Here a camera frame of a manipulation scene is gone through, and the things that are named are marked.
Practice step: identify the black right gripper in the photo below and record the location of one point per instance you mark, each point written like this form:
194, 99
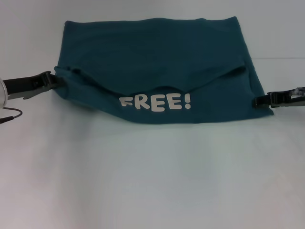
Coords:
286, 99

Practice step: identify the teal blue t-shirt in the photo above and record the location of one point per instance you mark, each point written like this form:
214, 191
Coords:
155, 59

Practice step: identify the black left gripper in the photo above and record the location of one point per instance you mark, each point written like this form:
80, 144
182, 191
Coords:
26, 86

